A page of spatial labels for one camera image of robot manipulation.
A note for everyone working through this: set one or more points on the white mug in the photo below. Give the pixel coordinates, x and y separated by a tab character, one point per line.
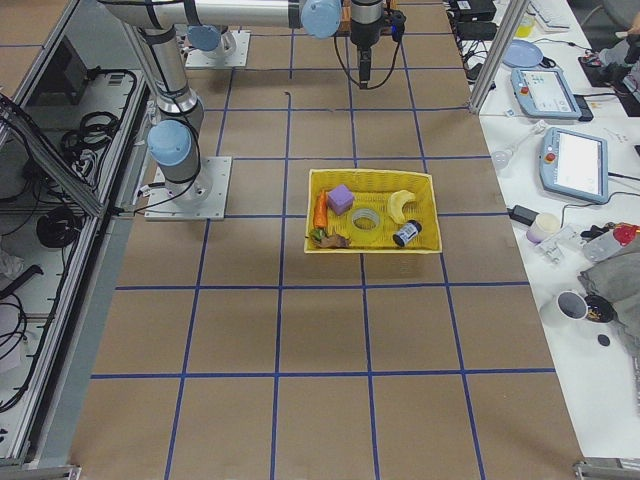
564	309

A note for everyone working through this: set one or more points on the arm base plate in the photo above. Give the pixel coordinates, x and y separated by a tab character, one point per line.
206	199
196	60

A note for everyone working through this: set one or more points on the yellow cup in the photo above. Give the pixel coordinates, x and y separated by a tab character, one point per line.
526	25

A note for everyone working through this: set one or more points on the far teach pendant tablet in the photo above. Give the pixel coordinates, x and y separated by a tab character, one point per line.
544	94

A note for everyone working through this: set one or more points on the purple foam cube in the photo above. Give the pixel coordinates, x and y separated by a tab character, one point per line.
340	199

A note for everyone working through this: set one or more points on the brown dried leaf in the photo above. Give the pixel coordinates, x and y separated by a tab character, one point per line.
322	239

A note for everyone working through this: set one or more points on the small black bowl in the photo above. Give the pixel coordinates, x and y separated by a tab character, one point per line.
599	310

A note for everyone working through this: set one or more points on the yellow wicker basket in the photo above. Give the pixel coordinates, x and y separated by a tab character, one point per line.
372	189

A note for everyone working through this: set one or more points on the orange toy carrot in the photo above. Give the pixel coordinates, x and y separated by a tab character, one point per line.
320	215

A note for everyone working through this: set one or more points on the pale yellow toy banana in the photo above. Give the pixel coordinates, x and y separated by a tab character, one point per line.
396	203

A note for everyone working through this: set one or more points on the blue plate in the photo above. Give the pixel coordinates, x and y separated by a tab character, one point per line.
522	54

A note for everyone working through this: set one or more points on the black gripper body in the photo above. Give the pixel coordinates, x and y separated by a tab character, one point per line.
363	26

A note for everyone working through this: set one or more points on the grey cloth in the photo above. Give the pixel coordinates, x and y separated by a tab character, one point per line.
617	280

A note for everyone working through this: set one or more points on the lavender white jar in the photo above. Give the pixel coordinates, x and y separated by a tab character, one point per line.
543	226

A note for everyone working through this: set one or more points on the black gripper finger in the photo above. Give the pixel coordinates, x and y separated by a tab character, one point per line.
364	67

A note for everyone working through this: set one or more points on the grey metal bracket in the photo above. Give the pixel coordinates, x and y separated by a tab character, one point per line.
602	247

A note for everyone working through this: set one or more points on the black monitor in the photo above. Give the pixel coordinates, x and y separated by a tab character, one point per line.
63	80

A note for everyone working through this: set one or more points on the aluminium frame post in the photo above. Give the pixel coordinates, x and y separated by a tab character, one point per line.
505	33

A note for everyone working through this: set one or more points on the teach pendant tablet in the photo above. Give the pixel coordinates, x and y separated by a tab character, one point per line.
544	94
574	164

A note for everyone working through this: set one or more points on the black power adapter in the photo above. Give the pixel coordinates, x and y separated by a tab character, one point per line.
522	215

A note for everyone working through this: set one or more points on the black round lid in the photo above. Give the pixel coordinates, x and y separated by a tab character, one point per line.
603	340

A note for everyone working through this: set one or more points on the clear tape roll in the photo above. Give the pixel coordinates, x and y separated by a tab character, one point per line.
364	222

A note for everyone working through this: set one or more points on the red toy figure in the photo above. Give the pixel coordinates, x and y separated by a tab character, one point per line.
625	233

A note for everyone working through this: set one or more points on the black labelled can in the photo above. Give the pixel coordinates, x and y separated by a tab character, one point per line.
407	233

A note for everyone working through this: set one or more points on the near teach pendant tablet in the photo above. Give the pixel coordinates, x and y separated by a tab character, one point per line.
574	164

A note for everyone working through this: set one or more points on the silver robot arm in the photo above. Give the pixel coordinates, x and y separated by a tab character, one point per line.
151	25
212	40

